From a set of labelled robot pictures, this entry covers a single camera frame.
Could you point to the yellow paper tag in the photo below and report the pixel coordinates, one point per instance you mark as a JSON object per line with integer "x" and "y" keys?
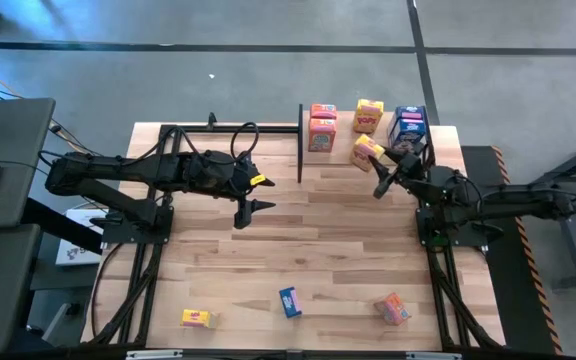
{"x": 257, "y": 179}

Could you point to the black striped-edge floor mat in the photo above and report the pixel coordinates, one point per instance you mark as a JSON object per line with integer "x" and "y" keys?
{"x": 513, "y": 300}

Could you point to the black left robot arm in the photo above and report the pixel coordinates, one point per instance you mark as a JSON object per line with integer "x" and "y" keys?
{"x": 98, "y": 172}

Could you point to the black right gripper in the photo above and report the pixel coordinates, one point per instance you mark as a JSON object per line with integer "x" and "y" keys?
{"x": 412, "y": 172}

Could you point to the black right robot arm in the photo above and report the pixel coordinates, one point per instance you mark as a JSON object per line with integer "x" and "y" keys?
{"x": 518, "y": 202}

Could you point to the grey desk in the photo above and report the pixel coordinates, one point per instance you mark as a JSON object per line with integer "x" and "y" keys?
{"x": 3, "y": 300}
{"x": 13, "y": 135}

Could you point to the orange Mini Wheats cereal box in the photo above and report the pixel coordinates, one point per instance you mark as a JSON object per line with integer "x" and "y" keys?
{"x": 392, "y": 310}
{"x": 323, "y": 111}
{"x": 322, "y": 136}

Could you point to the yellow Pops cereal box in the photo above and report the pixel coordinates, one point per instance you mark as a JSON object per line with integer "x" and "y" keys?
{"x": 364, "y": 152}
{"x": 368, "y": 117}
{"x": 197, "y": 318}

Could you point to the white printed sheet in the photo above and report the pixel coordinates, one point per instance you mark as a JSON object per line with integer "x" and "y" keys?
{"x": 75, "y": 250}

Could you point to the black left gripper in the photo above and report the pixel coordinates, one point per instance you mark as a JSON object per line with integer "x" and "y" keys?
{"x": 218, "y": 175}

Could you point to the silver metal bracket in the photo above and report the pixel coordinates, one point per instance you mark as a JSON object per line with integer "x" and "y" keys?
{"x": 433, "y": 356}
{"x": 155, "y": 354}

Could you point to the wooden shelf with black frame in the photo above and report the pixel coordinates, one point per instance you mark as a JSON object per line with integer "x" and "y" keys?
{"x": 338, "y": 160}

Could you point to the blue Frosted Flakes cereal box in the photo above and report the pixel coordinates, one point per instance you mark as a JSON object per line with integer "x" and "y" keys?
{"x": 412, "y": 113}
{"x": 407, "y": 134}
{"x": 290, "y": 302}

